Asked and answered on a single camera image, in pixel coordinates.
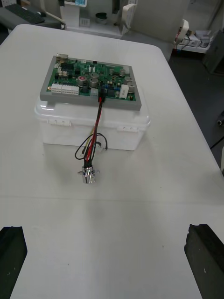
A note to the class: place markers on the white cabinet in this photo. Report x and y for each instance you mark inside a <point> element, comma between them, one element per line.
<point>72,21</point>

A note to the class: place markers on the grey desk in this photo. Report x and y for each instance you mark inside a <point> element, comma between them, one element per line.
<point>9,21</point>

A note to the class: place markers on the black keyboard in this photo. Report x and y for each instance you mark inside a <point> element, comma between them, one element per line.
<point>22,13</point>

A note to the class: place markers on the green circuit board grey frame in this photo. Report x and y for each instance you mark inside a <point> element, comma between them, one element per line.
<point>98,79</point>

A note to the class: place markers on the beige partition panel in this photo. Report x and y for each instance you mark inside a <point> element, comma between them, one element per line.
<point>158,18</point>

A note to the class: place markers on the white curved plastic part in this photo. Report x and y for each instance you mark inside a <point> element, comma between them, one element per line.
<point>128,14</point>

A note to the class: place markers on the milky plastic box with lid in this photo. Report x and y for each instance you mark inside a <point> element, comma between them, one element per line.
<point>70,133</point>

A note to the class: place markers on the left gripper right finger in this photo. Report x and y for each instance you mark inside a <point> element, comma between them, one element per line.
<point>207,261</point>

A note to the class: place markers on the white curved part red mark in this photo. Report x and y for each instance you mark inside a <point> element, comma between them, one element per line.
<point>182,30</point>

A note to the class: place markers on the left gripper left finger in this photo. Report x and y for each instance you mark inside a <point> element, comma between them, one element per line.
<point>10,257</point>

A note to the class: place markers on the white tube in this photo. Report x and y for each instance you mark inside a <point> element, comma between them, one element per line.
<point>52,15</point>

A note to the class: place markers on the low shelf with boxes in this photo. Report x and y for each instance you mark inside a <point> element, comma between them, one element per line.
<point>198,39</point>

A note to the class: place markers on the dark grey box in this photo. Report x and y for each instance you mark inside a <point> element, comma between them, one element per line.
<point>215,53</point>

